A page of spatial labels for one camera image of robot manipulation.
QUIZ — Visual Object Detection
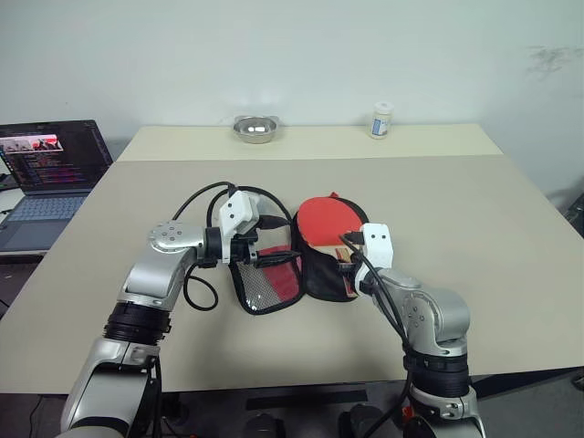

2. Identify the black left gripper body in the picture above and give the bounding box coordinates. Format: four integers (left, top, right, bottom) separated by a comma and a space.
229, 226, 262, 266

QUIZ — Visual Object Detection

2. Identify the dark object at room edge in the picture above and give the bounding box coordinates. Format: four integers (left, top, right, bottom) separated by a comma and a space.
564, 181, 584, 239

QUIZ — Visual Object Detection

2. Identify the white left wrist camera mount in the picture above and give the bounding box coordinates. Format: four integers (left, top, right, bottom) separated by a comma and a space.
217, 190, 262, 265

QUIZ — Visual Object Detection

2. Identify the red table tennis paddle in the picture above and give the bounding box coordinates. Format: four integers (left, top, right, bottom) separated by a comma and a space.
297, 193, 362, 300

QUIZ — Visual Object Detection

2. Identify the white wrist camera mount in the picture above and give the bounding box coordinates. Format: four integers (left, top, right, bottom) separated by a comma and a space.
360, 222, 395, 271
217, 190, 262, 265

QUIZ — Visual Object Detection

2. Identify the black mesh paddle case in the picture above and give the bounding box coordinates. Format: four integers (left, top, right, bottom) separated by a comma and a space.
226, 184, 371, 316

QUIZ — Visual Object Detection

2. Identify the dark rounded shape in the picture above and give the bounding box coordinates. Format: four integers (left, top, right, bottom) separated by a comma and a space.
339, 402, 385, 438

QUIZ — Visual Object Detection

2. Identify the white plastic bottle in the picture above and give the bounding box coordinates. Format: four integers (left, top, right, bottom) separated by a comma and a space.
367, 100, 395, 141

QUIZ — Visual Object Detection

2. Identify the open grey laptop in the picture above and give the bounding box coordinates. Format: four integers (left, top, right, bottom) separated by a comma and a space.
0, 119, 114, 253

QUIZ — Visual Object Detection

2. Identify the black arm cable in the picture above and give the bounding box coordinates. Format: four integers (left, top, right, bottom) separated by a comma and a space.
349, 248, 419, 438
172, 182, 239, 312

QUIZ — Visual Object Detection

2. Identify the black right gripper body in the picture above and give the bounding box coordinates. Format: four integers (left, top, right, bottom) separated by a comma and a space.
349, 241, 367, 277

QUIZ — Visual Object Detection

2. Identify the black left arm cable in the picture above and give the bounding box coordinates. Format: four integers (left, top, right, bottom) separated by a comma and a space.
172, 182, 239, 312

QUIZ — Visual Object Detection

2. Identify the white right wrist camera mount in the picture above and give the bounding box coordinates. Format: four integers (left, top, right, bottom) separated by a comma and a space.
360, 222, 395, 271

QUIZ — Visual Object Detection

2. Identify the stainless steel bowl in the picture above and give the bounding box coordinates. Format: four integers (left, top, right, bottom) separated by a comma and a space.
232, 114, 282, 145

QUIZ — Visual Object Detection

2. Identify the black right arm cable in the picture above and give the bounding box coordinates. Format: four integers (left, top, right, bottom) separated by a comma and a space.
349, 248, 419, 438

